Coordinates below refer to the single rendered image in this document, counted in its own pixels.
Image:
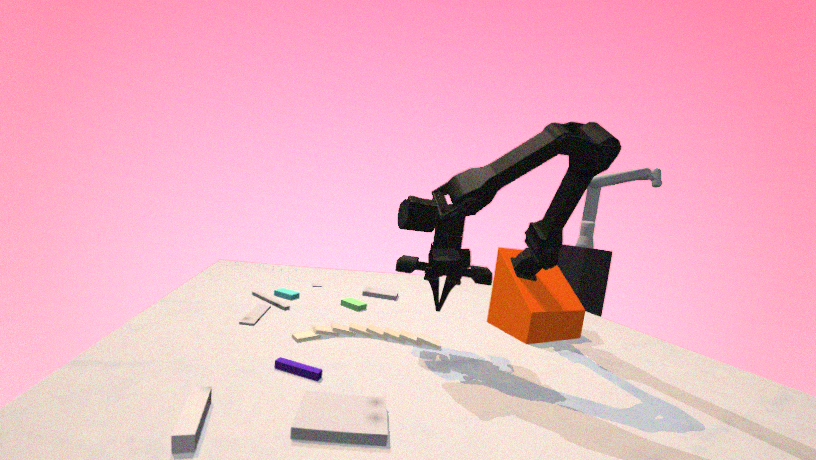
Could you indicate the teal rectangular block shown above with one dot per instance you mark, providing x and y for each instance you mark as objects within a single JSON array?
[{"x": 286, "y": 293}]

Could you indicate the purple rectangular block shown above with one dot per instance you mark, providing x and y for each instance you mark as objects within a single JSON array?
[{"x": 298, "y": 369}]

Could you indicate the light green flat block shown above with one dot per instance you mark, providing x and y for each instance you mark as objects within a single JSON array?
[{"x": 353, "y": 304}]

